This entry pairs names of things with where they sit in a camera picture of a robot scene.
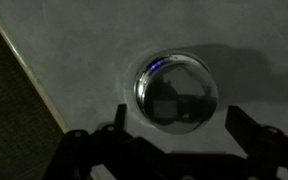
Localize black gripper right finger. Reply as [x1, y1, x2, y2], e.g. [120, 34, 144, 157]
[225, 106, 288, 180]

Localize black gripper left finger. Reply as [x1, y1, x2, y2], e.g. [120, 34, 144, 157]
[43, 104, 165, 180]

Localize grey top coffee table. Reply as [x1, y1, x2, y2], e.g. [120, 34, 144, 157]
[0, 0, 288, 180]

